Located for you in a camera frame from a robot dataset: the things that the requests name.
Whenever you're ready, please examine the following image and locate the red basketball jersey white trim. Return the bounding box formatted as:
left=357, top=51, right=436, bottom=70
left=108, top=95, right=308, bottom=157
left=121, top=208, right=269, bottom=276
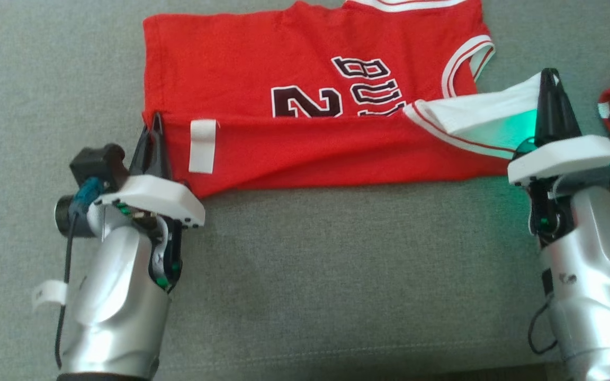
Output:
left=142, top=0, right=544, bottom=199

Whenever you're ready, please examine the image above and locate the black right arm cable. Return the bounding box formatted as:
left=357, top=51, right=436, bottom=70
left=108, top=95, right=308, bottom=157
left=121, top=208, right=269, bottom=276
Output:
left=526, top=294, right=560, bottom=355

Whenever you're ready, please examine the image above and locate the white cable label tag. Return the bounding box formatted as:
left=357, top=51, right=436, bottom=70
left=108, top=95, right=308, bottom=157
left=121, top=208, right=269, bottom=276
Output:
left=32, top=279, right=68, bottom=310

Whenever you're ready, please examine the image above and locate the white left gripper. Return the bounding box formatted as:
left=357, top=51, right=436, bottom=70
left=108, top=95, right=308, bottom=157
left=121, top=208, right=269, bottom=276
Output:
left=55, top=112, right=206, bottom=293

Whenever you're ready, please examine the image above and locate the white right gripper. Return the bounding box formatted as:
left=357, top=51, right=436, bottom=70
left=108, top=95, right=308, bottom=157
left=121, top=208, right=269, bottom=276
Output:
left=507, top=68, right=610, bottom=245

